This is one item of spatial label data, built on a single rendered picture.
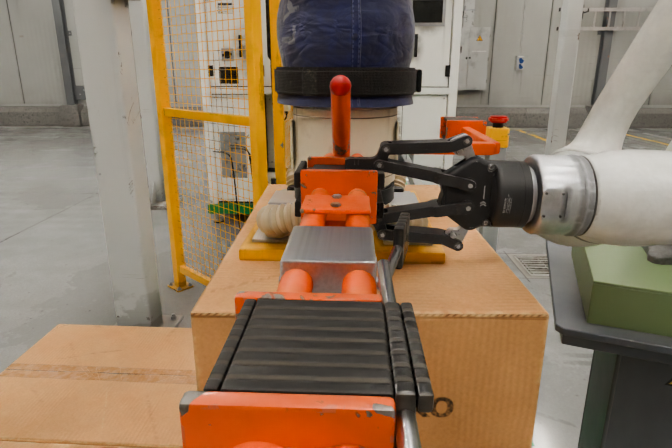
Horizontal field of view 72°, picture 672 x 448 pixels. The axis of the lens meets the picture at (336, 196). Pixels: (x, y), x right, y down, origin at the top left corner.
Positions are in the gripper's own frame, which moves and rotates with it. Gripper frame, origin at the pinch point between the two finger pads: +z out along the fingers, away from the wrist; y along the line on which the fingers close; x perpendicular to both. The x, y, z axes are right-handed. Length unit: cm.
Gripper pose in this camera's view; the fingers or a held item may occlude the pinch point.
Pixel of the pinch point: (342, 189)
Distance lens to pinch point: 53.3
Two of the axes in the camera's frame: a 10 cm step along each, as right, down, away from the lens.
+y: -0.1, 9.7, 2.6
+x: 0.6, -2.6, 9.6
